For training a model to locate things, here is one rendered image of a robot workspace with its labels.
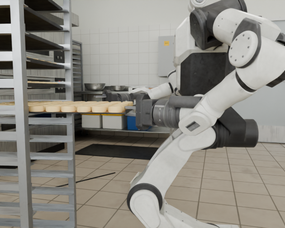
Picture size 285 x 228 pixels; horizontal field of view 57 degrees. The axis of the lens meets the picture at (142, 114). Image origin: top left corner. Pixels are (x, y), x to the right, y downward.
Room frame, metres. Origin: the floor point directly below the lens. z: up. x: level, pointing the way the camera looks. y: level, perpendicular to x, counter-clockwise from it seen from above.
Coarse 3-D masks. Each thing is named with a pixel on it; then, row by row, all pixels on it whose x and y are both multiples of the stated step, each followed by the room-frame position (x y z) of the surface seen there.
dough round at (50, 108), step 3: (48, 105) 0.95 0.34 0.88; (51, 105) 0.95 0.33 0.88; (54, 105) 0.95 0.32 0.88; (57, 105) 0.95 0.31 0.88; (48, 108) 0.92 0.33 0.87; (51, 108) 0.91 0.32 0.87; (54, 108) 0.92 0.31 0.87; (57, 108) 0.93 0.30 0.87; (60, 108) 0.94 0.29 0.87; (48, 111) 0.92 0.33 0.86; (51, 111) 0.92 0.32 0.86; (54, 111) 0.92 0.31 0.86; (57, 111) 0.93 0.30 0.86
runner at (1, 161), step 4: (0, 160) 0.90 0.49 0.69; (4, 160) 0.90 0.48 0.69; (8, 160) 0.90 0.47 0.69; (12, 160) 0.89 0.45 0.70; (16, 160) 0.89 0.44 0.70; (0, 164) 0.90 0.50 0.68; (4, 164) 0.90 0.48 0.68; (8, 164) 0.90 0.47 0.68; (12, 164) 0.89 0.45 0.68; (16, 164) 0.89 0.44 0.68; (32, 164) 0.90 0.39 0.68
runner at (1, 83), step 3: (0, 81) 0.90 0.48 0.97; (3, 81) 0.90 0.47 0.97; (6, 81) 0.89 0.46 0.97; (9, 81) 0.89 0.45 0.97; (12, 81) 0.89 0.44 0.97; (27, 81) 0.89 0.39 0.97; (0, 84) 0.90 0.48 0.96; (3, 84) 0.90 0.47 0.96; (6, 84) 0.89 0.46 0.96; (9, 84) 0.89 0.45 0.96; (12, 84) 0.89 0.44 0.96; (27, 84) 0.89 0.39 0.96; (0, 87) 0.90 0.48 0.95; (3, 87) 0.90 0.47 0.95; (6, 87) 0.89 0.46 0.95; (9, 87) 0.89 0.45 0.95; (12, 87) 0.89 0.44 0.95; (27, 87) 0.89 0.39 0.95; (30, 87) 0.91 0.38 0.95
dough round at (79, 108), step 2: (78, 106) 0.91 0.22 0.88; (80, 106) 0.91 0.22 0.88; (82, 106) 0.91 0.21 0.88; (84, 106) 0.91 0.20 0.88; (86, 106) 0.91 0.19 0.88; (88, 106) 0.92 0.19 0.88; (90, 106) 0.94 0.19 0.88; (78, 108) 0.91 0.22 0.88; (80, 108) 0.91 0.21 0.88; (82, 108) 0.90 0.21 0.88; (84, 108) 0.91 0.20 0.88; (86, 108) 0.91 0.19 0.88; (88, 108) 0.91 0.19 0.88; (90, 108) 0.93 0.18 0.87; (78, 110) 0.91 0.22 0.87; (80, 110) 0.91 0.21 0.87; (82, 110) 0.90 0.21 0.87; (84, 110) 0.91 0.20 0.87; (86, 110) 0.91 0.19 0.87; (88, 110) 0.91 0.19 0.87; (90, 110) 0.93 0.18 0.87
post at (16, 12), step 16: (16, 0) 0.86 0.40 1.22; (16, 16) 0.86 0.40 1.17; (16, 32) 0.86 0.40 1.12; (16, 48) 0.86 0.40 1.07; (16, 64) 0.86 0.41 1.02; (16, 80) 0.86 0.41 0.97; (16, 96) 0.86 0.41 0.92; (16, 112) 0.86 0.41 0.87; (16, 128) 0.86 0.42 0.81; (32, 224) 0.88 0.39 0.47
